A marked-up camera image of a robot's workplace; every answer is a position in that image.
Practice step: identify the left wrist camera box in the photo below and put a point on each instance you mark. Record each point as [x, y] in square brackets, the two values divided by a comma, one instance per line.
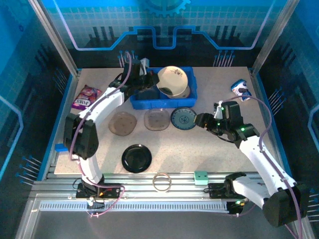
[144, 62]

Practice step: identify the small blue block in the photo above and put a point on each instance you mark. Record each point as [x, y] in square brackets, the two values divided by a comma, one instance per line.
[61, 147]

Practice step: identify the blue plastic bin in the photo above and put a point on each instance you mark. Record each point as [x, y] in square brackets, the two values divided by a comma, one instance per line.
[164, 102]

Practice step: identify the blue table edge strip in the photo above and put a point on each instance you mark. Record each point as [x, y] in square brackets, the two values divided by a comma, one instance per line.
[63, 104]
[264, 99]

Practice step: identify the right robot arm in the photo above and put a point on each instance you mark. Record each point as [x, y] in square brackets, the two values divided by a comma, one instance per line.
[264, 159]

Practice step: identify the cream floral plate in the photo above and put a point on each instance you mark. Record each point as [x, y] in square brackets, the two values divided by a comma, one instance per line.
[172, 79]

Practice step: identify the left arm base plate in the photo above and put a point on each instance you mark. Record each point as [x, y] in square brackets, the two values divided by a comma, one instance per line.
[109, 191]

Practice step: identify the purple snack bag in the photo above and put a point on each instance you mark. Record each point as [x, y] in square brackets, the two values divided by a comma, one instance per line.
[86, 98]

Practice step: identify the blue white patterned plate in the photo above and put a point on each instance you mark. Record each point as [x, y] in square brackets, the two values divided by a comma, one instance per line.
[183, 119]

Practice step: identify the yellow floral plate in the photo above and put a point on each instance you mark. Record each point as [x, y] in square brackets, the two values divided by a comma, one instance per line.
[186, 92]

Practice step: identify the aluminium frame post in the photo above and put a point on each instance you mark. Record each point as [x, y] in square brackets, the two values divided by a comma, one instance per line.
[271, 37]
[57, 39]

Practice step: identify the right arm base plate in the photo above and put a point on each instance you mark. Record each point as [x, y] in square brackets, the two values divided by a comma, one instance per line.
[215, 190]

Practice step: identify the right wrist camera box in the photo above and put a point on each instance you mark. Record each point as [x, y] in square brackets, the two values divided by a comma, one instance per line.
[218, 112]

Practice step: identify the black controller box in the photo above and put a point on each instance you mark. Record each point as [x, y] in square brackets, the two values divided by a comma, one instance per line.
[234, 207]

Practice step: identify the black plate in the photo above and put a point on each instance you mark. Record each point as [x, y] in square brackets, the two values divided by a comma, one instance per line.
[137, 158]

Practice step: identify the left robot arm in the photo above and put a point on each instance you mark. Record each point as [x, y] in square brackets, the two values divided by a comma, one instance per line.
[102, 104]

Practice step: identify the green plastic block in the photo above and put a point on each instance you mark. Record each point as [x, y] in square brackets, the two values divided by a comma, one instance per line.
[200, 178]

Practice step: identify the white blue snack packet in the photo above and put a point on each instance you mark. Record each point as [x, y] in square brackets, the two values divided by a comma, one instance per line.
[239, 87]

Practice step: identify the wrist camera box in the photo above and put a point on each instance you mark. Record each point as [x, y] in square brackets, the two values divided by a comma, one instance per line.
[218, 112]
[144, 62]

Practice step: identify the smoky glass plate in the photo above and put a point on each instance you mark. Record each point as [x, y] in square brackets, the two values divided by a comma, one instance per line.
[157, 120]
[123, 124]
[148, 95]

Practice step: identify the aluminium rail frame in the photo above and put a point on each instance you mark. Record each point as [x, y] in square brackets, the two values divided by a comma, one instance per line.
[139, 186]

